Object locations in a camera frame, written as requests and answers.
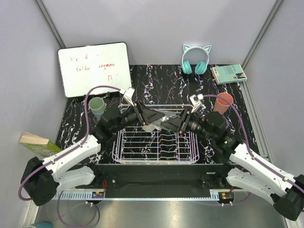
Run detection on clear glass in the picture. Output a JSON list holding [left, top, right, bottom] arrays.
[[223, 117, 230, 130], [150, 109, 180, 131]]

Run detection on white faceted mug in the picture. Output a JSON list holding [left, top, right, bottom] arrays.
[[142, 124, 161, 132]]

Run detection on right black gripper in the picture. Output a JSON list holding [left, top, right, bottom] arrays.
[[161, 107, 216, 141]]

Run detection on teal cat-ear headphones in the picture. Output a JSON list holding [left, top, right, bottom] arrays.
[[181, 44, 212, 75]]

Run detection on teal paperback book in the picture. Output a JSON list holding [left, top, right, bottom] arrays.
[[211, 64, 247, 85]]

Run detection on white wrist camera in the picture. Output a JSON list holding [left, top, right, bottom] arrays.
[[190, 94, 203, 113], [120, 87, 135, 106]]

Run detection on green plastic cup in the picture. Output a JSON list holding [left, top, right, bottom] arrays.
[[88, 97, 106, 114]]

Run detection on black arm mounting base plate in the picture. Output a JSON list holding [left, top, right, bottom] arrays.
[[64, 163, 257, 200]]

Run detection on green box with wood top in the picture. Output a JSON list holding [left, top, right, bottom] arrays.
[[19, 132, 62, 157]]

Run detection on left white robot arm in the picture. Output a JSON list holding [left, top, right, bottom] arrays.
[[18, 101, 165, 206]]

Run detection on white wire dish rack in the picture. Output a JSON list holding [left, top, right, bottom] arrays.
[[111, 104, 200, 165]]

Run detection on white dry-erase board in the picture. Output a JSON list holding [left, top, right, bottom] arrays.
[[57, 42, 132, 98]]

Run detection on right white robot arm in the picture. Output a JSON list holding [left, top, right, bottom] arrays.
[[161, 110, 304, 221]]

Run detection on pink plastic cup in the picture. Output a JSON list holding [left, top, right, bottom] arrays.
[[213, 93, 234, 115]]

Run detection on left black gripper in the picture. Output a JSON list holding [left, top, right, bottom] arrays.
[[112, 100, 164, 133]]

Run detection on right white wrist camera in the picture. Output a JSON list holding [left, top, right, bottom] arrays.
[[190, 94, 203, 113]]

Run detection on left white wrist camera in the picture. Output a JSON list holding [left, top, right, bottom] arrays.
[[120, 87, 135, 106]]

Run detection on blue round object at bottom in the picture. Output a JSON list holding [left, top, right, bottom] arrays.
[[27, 221, 53, 228]]

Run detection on blue plastic cup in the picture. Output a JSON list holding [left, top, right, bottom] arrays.
[[93, 112, 104, 120]]

